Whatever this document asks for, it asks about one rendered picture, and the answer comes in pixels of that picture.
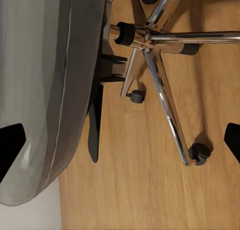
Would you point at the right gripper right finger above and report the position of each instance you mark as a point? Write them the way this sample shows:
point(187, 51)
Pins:
point(232, 139)

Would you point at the swivel chair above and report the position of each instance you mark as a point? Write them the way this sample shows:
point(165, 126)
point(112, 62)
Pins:
point(54, 57)

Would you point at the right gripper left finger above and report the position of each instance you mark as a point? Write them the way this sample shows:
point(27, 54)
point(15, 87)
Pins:
point(12, 139)

